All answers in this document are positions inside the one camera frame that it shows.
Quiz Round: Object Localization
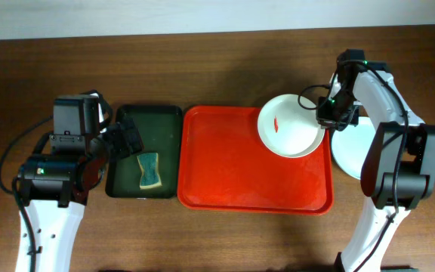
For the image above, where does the white plate with red smear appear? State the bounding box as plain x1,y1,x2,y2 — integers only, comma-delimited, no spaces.
331,116,375,180

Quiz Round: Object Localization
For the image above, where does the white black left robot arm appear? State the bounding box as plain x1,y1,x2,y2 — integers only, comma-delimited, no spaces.
12,90,143,271

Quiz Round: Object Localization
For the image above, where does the black rectangular tray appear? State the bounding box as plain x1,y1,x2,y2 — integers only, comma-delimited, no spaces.
106,105,183,199

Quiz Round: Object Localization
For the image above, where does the green yellow sponge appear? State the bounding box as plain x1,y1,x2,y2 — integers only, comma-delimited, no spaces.
137,153,162,190

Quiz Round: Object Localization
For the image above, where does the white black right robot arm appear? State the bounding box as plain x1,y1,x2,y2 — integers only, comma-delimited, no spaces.
316,60,435,271

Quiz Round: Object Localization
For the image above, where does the black right camera cable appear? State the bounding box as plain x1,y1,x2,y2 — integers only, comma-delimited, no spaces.
298,83,358,131

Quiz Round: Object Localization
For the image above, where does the red plastic tray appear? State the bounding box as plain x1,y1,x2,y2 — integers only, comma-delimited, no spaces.
177,106,334,215

